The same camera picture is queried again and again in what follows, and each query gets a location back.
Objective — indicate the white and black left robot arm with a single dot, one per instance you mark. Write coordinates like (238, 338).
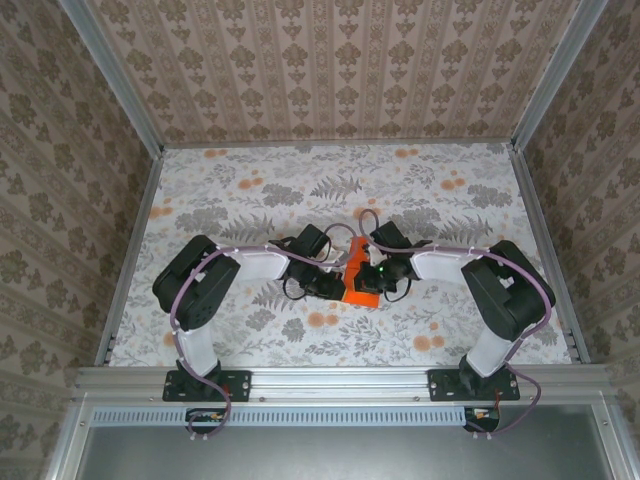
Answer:
(200, 290)

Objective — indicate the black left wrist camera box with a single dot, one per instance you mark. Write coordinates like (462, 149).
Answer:
(310, 239)

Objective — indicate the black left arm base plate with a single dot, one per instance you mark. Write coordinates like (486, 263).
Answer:
(240, 385)

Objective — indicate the grey metal panel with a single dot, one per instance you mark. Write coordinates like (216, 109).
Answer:
(325, 455)

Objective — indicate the aluminium side rail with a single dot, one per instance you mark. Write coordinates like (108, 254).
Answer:
(130, 255)
(547, 250)

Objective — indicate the long aluminium base rail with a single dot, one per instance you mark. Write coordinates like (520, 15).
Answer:
(340, 382)

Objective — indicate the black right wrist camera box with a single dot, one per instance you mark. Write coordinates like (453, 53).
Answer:
(392, 235)

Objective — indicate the orange paper sheet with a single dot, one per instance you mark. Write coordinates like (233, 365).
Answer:
(357, 297)

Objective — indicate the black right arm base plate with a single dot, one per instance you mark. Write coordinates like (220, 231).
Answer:
(445, 385)

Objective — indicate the aluminium frame post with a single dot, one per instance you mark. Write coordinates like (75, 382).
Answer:
(557, 80)
(112, 80)

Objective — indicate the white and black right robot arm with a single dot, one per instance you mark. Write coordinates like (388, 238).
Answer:
(505, 295)

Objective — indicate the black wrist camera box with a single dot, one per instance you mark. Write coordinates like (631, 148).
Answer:
(310, 239)
(392, 235)

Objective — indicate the thin aluminium rear rail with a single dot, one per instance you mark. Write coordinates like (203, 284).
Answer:
(325, 144)

